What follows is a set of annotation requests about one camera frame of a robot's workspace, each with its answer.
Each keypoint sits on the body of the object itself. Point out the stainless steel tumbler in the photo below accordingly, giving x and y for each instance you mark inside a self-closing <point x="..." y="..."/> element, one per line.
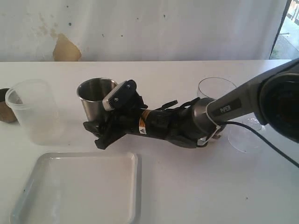
<point x="91" y="94"/>

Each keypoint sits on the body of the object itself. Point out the clear measuring shaker cup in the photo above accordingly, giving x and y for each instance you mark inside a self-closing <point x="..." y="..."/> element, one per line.
<point x="214" y="87"/>

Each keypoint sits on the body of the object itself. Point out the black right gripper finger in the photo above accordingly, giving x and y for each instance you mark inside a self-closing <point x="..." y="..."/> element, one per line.
<point x="99" y="129"/>

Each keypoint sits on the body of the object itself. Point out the translucent plastic container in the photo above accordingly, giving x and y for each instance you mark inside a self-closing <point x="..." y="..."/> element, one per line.
<point x="34" y="106"/>

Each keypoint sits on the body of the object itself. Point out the white rectangular tray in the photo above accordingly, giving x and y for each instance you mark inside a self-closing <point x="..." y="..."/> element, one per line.
<point x="80" y="188"/>

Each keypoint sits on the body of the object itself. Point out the clear dome lid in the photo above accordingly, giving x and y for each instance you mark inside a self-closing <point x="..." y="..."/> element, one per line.
<point x="243" y="139"/>

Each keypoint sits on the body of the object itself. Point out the brown wooden cup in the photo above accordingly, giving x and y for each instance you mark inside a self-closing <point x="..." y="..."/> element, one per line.
<point x="6" y="113"/>

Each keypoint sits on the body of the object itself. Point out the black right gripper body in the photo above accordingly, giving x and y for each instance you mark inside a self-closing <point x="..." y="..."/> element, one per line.
<point x="121" y="122"/>

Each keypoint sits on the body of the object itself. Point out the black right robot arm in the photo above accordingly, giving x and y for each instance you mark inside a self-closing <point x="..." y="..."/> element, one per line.
<point x="272" y="96"/>

